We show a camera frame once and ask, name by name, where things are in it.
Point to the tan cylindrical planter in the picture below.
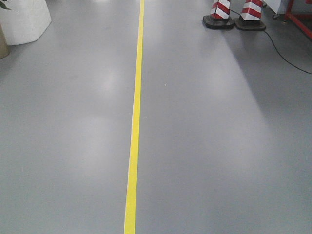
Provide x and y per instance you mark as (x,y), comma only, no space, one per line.
(4,48)

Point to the red conveyor frame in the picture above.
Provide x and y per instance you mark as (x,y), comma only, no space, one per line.
(299,12)

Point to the red white traffic cone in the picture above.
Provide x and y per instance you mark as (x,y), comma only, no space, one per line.
(250,16)
(219,17)

